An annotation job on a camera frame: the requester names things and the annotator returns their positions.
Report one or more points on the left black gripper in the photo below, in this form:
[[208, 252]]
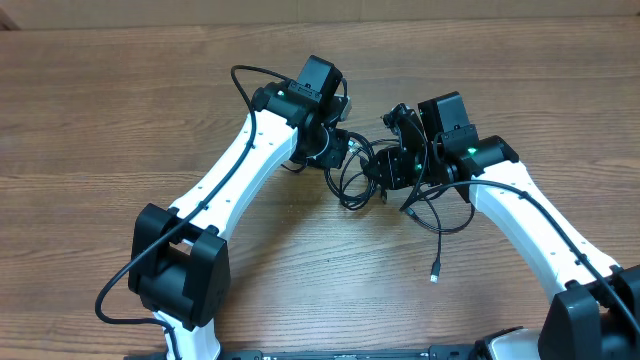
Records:
[[335, 156]]

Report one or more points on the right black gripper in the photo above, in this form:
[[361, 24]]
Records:
[[388, 162]]

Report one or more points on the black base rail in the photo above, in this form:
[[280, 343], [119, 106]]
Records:
[[434, 352]]

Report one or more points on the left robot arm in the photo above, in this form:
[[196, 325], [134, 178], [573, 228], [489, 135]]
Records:
[[179, 263]]

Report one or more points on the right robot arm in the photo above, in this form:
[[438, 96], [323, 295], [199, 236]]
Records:
[[594, 302]]

